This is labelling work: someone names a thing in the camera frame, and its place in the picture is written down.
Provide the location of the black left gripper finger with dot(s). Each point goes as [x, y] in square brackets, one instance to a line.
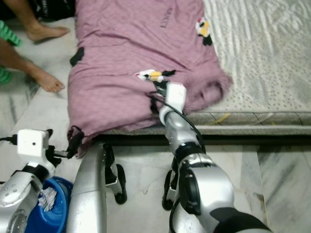
[76, 144]

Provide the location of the silver robot left leg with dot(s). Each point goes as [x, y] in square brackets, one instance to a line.
[92, 194]

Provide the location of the leaf patterned mattress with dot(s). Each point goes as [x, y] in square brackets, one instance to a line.
[262, 58]

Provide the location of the blue plastic bucket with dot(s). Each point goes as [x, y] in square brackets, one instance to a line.
[63, 213]

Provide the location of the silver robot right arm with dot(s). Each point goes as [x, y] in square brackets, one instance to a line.
[209, 189]

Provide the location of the green plastic stool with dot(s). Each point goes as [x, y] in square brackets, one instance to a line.
[9, 35]

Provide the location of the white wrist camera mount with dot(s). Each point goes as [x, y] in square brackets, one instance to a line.
[32, 144]
[176, 96]

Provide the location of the white crumpled paper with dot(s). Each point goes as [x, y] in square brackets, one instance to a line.
[47, 200]

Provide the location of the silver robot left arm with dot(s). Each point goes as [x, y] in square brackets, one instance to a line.
[17, 199]

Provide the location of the black bag white print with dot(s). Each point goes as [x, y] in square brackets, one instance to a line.
[39, 6]

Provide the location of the mauve cartoon print blanket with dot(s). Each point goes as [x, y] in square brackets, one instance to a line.
[126, 48]

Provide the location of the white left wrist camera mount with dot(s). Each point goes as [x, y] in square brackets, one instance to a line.
[32, 144]

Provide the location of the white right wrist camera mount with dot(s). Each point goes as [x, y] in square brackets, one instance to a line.
[176, 96]

